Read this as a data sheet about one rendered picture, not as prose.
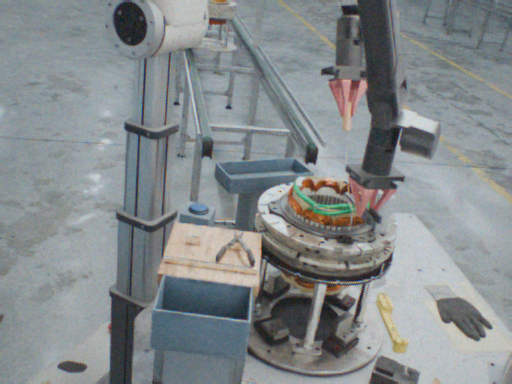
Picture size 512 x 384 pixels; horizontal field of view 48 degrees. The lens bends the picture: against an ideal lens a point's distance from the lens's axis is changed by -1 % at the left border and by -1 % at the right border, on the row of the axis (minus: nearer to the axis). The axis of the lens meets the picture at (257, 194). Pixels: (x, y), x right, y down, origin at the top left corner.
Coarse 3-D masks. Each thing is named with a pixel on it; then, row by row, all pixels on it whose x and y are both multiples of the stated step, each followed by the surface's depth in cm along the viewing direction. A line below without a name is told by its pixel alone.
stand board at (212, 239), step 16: (176, 224) 125; (192, 224) 126; (176, 240) 119; (208, 240) 121; (224, 240) 122; (256, 240) 123; (176, 256) 114; (192, 256) 115; (208, 256) 115; (224, 256) 116; (240, 256) 117; (256, 256) 118; (160, 272) 108; (176, 272) 109; (192, 272) 110; (208, 272) 110; (224, 272) 111; (256, 288) 109
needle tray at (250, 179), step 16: (256, 160) 163; (272, 160) 165; (288, 160) 168; (224, 176) 153; (240, 176) 161; (256, 176) 153; (272, 176) 154; (288, 176) 157; (304, 176) 159; (240, 192) 152; (256, 192) 156; (240, 208) 164; (256, 208) 159; (240, 224) 165
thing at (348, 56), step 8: (344, 40) 119; (336, 48) 121; (344, 48) 119; (352, 48) 119; (360, 48) 120; (336, 56) 121; (344, 56) 120; (352, 56) 119; (360, 56) 120; (336, 64) 121; (344, 64) 120; (352, 64) 119; (360, 64) 120; (328, 72) 123
